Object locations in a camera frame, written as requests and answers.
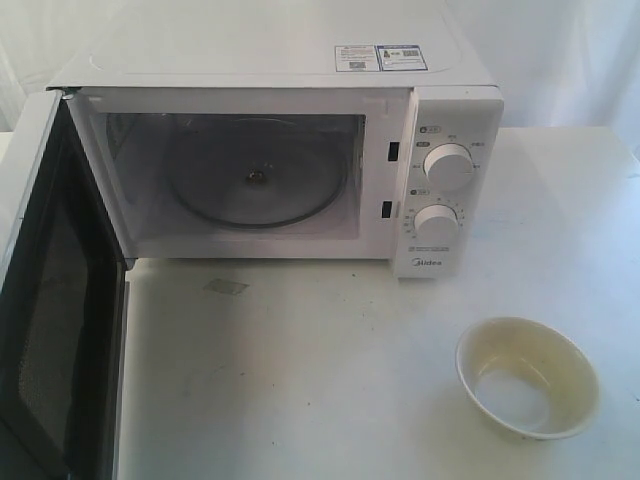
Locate cream ceramic bowl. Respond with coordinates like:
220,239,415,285
455,317,601,441

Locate white microwave door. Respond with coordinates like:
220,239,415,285
1,90,128,479

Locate glass microwave turntable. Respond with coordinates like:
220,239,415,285
167,116,348,229

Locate white Midea microwave body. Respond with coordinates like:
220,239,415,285
49,1,504,279

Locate white lower timer knob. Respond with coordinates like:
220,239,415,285
413,205,459,246

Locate white upper power knob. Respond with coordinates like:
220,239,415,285
423,143,474,191

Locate blue white warning label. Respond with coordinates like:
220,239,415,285
334,45,428,72

